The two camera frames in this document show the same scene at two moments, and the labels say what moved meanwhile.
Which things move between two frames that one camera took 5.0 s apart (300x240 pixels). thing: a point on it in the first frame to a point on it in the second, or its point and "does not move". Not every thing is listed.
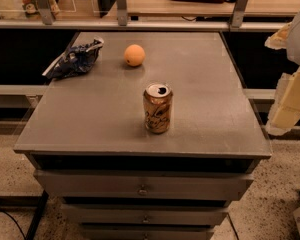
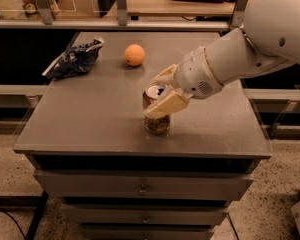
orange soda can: [157, 107] does not move
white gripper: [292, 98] to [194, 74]
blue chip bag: [76, 60] does not move
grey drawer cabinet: [90, 149] does not move
